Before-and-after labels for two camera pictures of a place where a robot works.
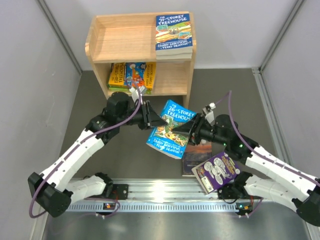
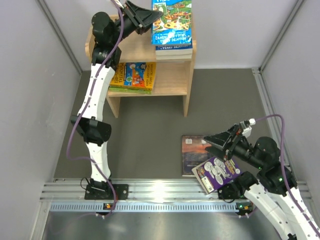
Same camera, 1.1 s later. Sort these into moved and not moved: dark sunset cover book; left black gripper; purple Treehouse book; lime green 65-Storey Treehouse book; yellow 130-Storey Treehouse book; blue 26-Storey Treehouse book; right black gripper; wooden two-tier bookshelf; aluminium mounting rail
Moved: blue 26-Storey Treehouse book; right black gripper; left black gripper
Not moved: purple Treehouse book; lime green 65-Storey Treehouse book; dark sunset cover book; wooden two-tier bookshelf; aluminium mounting rail; yellow 130-Storey Treehouse book
